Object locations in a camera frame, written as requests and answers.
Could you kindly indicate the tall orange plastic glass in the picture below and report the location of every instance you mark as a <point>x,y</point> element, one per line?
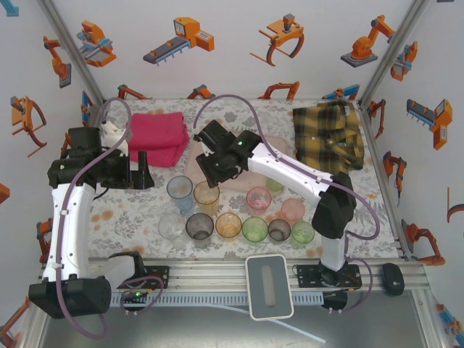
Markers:
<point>206,203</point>

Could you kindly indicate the tall blue plastic glass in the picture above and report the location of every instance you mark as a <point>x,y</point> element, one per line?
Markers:
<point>180,192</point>

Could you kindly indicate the tall grey plastic glass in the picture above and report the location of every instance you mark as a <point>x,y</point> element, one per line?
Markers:
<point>198,226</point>

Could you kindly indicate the short orange plastic glass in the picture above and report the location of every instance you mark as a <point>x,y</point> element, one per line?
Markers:
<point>228,226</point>

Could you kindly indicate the clear plastic glass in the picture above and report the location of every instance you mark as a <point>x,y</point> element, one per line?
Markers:
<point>171,226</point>

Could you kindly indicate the tall green plastic glass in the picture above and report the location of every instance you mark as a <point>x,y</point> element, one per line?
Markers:
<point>274,185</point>

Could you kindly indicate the salmon plastic cup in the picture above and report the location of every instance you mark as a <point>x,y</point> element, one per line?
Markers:
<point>293,209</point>

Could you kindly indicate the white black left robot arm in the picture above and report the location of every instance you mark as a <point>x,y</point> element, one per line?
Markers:
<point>69,224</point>

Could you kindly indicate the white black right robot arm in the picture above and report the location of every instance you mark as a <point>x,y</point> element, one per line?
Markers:
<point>290,163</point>

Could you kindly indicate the folded pink towel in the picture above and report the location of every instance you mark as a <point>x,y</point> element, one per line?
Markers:
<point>159,134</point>

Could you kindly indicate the floral tablecloth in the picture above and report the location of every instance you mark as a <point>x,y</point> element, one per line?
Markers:
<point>145,217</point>

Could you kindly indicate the pink red plastic glass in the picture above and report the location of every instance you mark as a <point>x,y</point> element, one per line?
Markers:
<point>259,201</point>

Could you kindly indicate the small dark grey glass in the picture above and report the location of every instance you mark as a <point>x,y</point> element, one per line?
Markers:
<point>279,231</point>

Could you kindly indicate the yellow black plaid shirt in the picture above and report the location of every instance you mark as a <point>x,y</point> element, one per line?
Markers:
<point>319,134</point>

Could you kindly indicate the small green plastic glass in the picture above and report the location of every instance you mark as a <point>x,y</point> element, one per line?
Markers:
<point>302,232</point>

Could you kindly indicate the small circuit board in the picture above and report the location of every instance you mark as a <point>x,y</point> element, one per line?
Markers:
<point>137,294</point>

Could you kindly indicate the white grey flat device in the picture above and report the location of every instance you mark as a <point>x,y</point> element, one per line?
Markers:
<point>268,286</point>

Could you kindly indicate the black computer mouse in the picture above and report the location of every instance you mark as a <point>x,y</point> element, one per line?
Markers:
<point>393,279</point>

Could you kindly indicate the aluminium table edge rail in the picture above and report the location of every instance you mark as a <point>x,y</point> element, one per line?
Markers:
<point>217,275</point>

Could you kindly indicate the aluminium corner post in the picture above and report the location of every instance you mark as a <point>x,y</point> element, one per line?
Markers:
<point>70,47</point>
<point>397,47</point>

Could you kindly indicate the aluminium side rail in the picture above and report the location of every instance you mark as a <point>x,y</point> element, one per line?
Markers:
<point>385,188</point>

